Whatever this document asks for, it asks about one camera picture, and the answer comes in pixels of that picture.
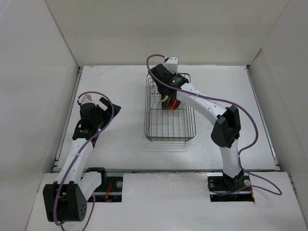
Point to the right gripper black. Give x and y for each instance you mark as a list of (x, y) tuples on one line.
[(171, 74)]

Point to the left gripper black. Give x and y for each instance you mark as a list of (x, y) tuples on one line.
[(107, 113)]

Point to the black round plate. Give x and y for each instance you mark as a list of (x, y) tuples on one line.
[(166, 105)]

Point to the orange round plate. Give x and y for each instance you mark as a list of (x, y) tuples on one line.
[(174, 104)]

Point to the blue patterned ceramic plate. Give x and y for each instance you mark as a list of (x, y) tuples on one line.
[(178, 105)]

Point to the clear glass plate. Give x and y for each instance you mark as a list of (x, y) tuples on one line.
[(182, 105)]

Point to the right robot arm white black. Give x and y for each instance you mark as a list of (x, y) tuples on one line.
[(225, 120)]

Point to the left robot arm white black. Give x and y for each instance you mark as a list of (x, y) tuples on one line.
[(66, 199)]

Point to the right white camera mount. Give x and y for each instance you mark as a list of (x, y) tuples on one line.
[(171, 64)]

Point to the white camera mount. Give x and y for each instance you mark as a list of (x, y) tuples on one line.
[(171, 64), (85, 99)]

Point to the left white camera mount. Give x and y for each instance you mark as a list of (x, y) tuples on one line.
[(85, 99)]

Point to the grey wire dish rack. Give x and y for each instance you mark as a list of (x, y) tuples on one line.
[(166, 125)]

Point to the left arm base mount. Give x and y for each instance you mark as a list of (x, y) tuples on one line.
[(111, 191)]

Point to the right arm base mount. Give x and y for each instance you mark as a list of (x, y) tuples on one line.
[(222, 189)]

